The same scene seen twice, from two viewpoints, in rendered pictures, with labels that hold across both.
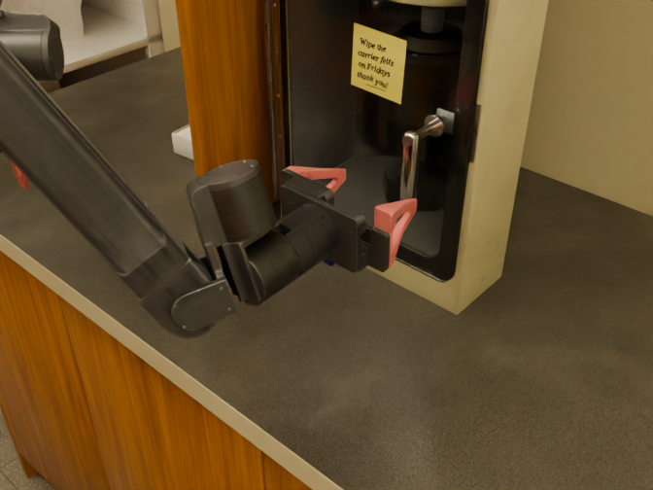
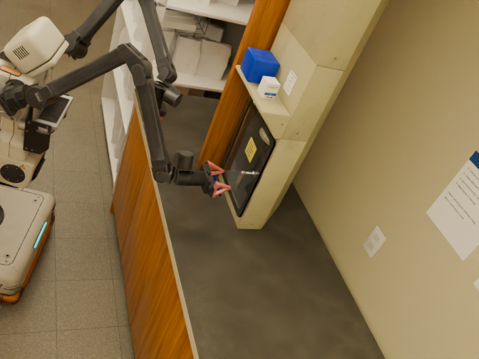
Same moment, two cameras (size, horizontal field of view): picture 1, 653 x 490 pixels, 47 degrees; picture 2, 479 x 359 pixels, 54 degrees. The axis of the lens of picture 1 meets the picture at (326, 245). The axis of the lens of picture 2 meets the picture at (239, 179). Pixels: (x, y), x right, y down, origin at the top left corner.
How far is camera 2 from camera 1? 1.09 m
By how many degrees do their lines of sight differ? 13
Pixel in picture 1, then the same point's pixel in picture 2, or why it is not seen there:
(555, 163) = (316, 214)
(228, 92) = (221, 132)
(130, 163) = (194, 133)
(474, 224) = (251, 205)
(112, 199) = (158, 144)
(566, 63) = (331, 184)
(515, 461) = (213, 263)
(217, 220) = (177, 161)
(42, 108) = (155, 119)
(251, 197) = (186, 161)
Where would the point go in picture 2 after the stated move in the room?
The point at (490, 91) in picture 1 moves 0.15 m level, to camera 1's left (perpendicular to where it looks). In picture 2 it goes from (266, 173) to (234, 152)
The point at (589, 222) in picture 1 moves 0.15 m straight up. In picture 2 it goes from (304, 234) to (319, 211)
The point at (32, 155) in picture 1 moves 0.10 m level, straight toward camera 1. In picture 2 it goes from (148, 126) to (140, 141)
